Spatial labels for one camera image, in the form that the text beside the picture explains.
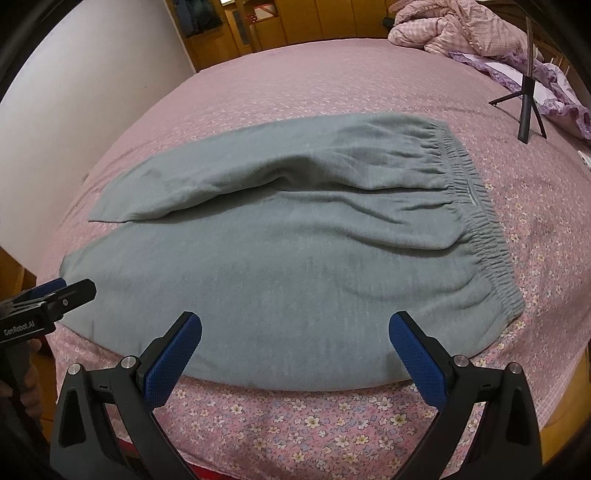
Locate grey-green fleece pants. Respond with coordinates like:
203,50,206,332
60,113,525,392

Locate left hand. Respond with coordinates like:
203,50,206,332
0,339,43,422

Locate pink floral bed sheet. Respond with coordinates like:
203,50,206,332
41,39,590,479

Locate black tripod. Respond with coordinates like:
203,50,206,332
489,16,547,144

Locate wooden wardrobe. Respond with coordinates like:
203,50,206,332
166,0,393,71

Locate purple floral pillow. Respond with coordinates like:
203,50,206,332
450,52,590,143

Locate pink quilted comforter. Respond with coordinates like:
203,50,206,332
388,0,528,58

